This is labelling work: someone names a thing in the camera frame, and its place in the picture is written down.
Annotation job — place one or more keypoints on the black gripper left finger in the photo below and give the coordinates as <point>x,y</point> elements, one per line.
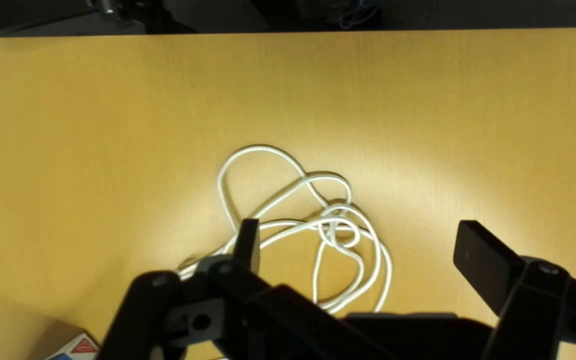
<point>188,313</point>

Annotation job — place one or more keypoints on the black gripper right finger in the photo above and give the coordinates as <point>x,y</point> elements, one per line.
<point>540,300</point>

